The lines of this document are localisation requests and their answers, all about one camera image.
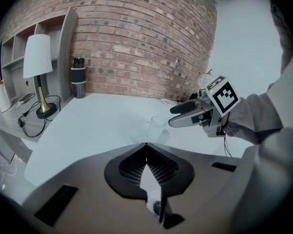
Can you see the grey shelf unit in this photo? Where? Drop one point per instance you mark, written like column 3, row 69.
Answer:
column 66, row 45

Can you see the white shade table lamp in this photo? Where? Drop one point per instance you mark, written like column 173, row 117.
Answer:
column 37, row 57

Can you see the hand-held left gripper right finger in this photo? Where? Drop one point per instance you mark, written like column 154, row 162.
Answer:
column 210, row 191

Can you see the translucent white plastic cup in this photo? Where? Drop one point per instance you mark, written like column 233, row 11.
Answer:
column 156, row 128

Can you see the small white dish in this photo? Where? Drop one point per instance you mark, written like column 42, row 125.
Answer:
column 168, row 102

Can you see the black cylindrical flask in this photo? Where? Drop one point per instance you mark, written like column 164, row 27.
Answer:
column 78, row 82

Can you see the person's grey fleece jacket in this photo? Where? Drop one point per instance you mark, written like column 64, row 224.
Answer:
column 283, row 118

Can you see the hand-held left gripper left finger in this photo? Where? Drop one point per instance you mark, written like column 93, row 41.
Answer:
column 88, row 191

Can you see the grey desk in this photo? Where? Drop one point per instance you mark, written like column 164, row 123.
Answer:
column 7, row 123

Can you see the dark screen smartphone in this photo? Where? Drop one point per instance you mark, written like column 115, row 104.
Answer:
column 26, row 98

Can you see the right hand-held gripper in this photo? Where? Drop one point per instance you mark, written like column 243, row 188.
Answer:
column 224, row 96

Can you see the person's right forearm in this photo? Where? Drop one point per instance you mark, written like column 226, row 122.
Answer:
column 254, row 116

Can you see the black rounded speaker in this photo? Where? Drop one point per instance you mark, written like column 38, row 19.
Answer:
column 193, row 96

